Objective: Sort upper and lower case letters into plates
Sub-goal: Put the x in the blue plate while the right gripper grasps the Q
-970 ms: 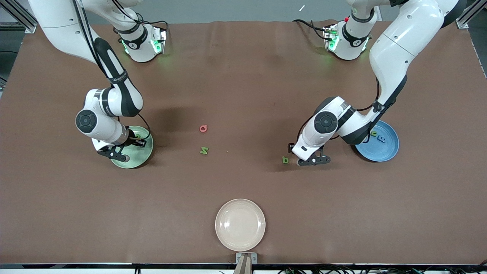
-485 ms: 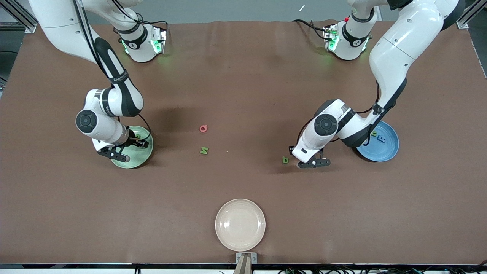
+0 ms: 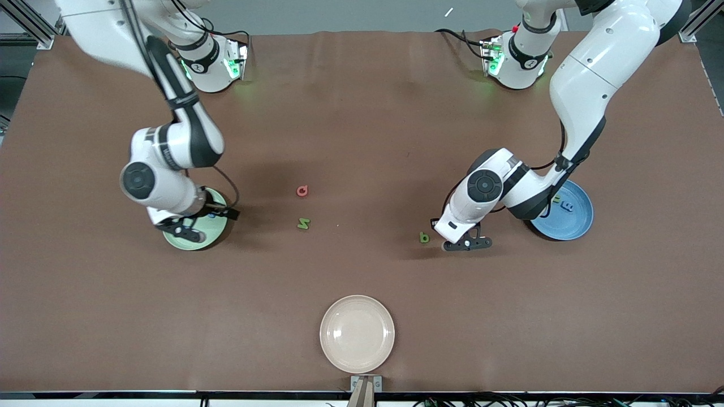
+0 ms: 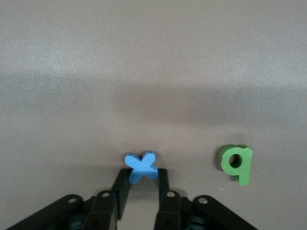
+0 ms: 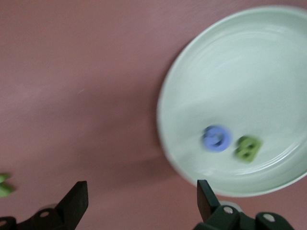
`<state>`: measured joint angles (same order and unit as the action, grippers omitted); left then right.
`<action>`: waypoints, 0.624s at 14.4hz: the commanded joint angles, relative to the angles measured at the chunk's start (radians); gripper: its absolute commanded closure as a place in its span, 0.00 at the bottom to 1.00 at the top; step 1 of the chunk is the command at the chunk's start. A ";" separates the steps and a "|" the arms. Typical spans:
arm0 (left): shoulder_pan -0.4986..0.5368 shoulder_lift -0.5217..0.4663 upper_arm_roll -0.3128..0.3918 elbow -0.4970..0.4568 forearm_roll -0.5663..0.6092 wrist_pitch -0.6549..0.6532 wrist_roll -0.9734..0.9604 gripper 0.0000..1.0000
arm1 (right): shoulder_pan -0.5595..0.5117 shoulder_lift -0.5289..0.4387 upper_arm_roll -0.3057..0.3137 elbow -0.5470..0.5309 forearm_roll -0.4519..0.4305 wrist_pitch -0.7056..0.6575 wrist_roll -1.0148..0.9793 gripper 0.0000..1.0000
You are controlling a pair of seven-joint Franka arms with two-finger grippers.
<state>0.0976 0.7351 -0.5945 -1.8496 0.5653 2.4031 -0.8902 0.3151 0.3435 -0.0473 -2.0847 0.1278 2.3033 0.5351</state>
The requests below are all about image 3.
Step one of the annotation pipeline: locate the black table edge trim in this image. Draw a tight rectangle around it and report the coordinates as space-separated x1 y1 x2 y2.
0 389 724 400

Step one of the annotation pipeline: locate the blue plate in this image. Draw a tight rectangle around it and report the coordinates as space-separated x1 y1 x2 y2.
531 180 594 241

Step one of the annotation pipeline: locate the beige plate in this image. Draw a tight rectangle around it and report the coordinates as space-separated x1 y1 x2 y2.
319 295 395 374

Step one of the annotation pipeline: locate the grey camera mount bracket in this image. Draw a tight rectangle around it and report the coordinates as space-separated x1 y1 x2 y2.
350 375 383 407

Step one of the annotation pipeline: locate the light green plate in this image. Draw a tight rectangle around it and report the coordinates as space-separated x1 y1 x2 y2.
163 188 229 251

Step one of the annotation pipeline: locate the black base cable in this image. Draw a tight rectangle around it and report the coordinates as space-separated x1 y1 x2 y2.
170 0 253 64
434 27 488 62

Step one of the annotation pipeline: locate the black left base cable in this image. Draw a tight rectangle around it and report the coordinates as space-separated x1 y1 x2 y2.
434 27 488 62

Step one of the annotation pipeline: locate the aluminium frame profile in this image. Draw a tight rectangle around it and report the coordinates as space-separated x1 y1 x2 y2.
679 0 724 43
0 0 63 50

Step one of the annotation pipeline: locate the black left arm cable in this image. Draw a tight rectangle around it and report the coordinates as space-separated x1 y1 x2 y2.
441 119 567 218

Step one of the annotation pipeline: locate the black right base cable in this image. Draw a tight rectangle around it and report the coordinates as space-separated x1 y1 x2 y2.
170 0 253 64

